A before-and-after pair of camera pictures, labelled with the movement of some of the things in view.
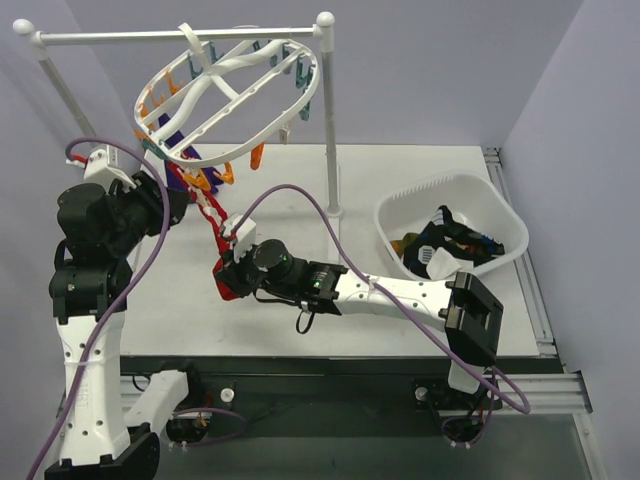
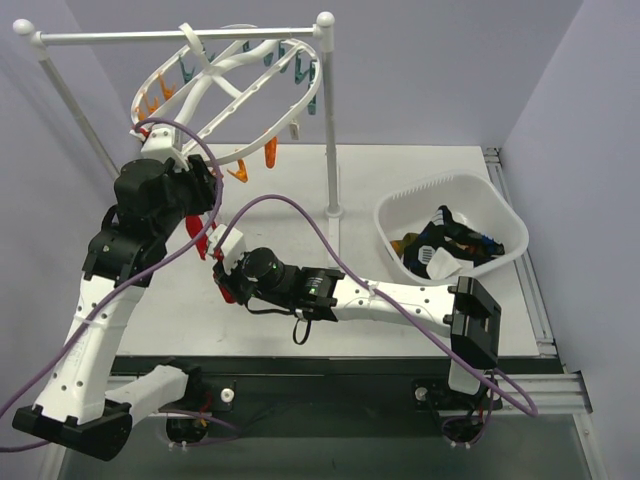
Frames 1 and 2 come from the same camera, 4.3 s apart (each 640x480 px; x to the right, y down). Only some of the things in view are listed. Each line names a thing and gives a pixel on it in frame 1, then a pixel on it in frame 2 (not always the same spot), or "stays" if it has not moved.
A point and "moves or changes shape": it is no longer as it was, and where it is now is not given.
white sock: (441, 264) stays
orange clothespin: (228, 175) moves or changes shape
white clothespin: (284, 135) to (294, 130)
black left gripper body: (163, 201) to (203, 176)
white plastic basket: (474, 197) stays
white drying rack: (321, 30) stays
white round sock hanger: (217, 98) stays
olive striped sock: (400, 244) stays
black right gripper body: (232, 275) stays
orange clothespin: (256, 156) to (270, 149)
